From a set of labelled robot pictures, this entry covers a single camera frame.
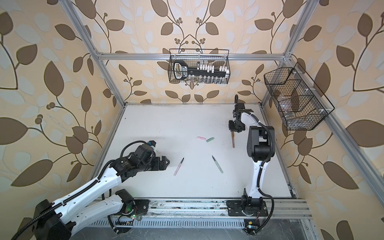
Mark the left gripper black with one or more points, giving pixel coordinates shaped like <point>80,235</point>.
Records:
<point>158,167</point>

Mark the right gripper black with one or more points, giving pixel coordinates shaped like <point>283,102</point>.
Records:
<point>231,127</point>

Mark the brown fountain pen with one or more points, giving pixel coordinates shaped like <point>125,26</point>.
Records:
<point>233,139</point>

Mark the pink fountain pen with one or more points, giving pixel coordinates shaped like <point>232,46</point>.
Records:
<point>178,167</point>

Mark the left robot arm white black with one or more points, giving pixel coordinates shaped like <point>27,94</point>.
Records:
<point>64,217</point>

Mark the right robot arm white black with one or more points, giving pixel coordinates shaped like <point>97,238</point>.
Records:
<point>260,148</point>

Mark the green pen cap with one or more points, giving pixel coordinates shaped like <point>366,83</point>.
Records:
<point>210,139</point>

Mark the black socket holder tool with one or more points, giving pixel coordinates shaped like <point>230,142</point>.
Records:
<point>181,71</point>

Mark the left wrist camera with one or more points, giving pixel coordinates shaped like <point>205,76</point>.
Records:
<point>152,143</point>

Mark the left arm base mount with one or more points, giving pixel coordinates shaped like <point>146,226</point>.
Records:
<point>134,207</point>

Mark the side wire basket black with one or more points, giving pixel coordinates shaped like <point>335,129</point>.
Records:
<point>300,101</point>

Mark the rear wire basket black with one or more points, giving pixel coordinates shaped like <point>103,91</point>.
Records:
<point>217,57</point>

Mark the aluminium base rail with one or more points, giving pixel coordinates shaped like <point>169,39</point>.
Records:
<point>214,213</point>

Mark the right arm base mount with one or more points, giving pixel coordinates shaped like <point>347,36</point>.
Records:
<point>256,207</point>

